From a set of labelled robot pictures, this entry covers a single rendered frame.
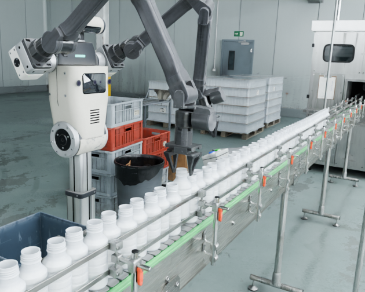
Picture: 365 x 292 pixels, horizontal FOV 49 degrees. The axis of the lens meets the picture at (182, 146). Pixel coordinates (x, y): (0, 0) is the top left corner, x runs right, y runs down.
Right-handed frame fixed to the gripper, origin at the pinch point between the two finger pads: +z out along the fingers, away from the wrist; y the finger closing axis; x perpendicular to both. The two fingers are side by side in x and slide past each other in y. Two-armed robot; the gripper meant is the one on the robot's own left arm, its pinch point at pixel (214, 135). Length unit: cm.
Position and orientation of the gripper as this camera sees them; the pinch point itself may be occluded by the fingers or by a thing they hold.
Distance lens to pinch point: 194.8
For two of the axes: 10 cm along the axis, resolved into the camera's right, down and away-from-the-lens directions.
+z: 2.7, 9.6, 0.4
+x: -8.3, 2.1, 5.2
